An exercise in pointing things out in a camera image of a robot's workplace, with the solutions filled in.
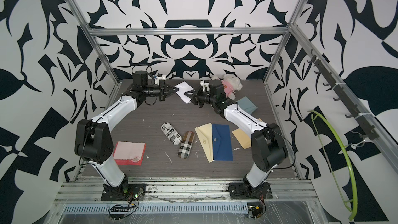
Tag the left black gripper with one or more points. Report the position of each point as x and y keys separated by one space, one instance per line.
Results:
x=164 y=90

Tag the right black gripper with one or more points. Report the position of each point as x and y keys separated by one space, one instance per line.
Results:
x=195 y=96

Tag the white letter paper green border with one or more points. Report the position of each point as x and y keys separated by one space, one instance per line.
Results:
x=183 y=88

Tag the light blue envelope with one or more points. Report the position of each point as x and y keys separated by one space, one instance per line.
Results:
x=247 y=105

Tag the dark blue envelope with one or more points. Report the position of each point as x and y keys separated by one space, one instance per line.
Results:
x=221 y=143

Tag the tan envelope gold emblem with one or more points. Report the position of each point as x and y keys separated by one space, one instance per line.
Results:
x=242 y=138

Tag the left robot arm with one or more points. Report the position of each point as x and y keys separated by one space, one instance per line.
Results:
x=94 y=144

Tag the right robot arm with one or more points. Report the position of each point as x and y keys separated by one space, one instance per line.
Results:
x=268 y=147

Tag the cream envelope left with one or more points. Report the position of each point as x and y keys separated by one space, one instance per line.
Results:
x=204 y=134

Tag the white black patterned glasses case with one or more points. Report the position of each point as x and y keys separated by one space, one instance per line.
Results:
x=171 y=133

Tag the white plush bear pink shirt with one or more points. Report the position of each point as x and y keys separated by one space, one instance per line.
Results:
x=231 y=84

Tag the brown plaid glasses case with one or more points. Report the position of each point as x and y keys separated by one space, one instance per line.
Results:
x=186 y=145

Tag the left black connector board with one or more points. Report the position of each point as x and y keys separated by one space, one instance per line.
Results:
x=118 y=212

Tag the black connector board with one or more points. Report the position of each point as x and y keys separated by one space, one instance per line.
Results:
x=255 y=212
x=118 y=212

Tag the right black connector board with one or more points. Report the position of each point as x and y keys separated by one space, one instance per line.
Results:
x=255 y=212

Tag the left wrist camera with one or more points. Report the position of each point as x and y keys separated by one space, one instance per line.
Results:
x=159 y=77

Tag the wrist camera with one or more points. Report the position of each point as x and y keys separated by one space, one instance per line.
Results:
x=159 y=77
x=205 y=86

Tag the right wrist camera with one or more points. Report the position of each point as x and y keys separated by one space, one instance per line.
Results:
x=205 y=86

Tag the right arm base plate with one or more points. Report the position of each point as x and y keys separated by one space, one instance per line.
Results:
x=245 y=191

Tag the black hook rail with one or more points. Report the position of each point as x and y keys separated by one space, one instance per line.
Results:
x=334 y=82

